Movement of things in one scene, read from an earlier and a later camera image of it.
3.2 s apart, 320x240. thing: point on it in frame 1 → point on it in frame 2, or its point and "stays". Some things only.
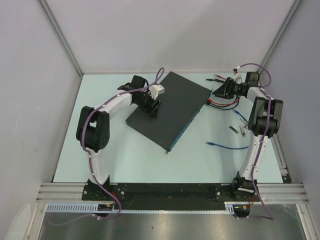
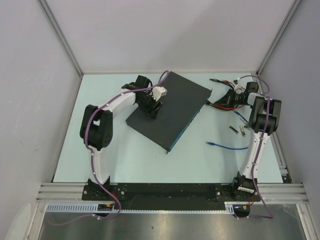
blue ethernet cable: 210,143 stays
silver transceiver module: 243,120 stays
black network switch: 181,102 stays
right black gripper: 227,87 → 227,99
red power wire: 209,100 → 226,106
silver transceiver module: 235,131 stays
